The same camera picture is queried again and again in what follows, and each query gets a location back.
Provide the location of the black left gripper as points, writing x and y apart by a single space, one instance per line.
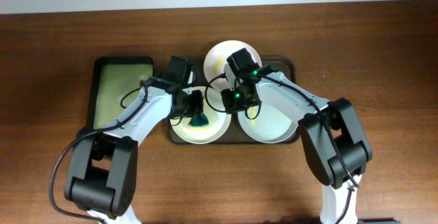
198 106

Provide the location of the cream white plate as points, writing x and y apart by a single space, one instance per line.
218 124

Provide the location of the dark brown serving tray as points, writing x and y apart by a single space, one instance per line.
234 135

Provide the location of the black tray with green water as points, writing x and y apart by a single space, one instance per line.
112 78

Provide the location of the pink plate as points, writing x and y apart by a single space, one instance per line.
216 63

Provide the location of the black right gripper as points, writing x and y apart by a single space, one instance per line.
230 106

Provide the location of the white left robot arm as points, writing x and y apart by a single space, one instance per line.
102 172

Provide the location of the light blue plate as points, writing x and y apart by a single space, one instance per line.
267 125

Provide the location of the green yellow sponge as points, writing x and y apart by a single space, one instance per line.
199 120

